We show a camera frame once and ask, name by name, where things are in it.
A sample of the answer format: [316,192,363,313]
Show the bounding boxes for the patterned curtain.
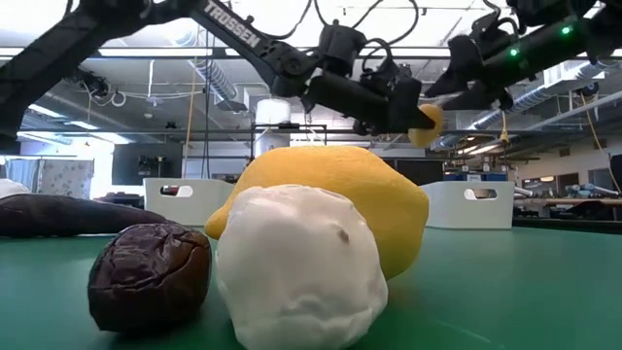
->
[37,158,96,199]

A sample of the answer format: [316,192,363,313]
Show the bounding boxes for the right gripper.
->
[426,28,550,111]

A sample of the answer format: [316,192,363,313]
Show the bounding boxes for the black wall monitor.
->
[111,141,185,187]

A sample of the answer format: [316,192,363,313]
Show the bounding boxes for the green table mat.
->
[0,224,622,350]

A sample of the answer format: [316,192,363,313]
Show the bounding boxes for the small purple eggplant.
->
[86,221,214,334]

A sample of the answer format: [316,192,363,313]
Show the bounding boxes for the wooden workbench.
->
[512,193,622,223]

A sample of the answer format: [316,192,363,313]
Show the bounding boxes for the small white garlic bulb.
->
[215,183,390,350]

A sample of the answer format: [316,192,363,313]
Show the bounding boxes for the white plastic basket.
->
[418,180,516,230]
[143,177,237,228]

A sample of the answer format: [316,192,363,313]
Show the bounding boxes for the ceiling light strip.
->
[96,46,215,58]

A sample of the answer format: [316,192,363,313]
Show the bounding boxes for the large white garlic bulb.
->
[0,178,31,200]

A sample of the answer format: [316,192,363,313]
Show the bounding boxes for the white cylinder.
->
[255,97,293,125]

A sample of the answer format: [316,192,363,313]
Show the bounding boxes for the black metal stand frame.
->
[250,123,328,161]

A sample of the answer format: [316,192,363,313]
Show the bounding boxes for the blue boxes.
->
[442,169,510,183]

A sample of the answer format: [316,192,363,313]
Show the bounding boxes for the silver spiral air duct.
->
[432,60,608,150]
[187,57,242,106]

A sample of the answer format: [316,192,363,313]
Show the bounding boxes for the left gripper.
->
[301,72,437,136]

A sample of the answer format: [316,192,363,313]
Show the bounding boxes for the yellow lemon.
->
[406,102,445,149]
[203,144,432,281]

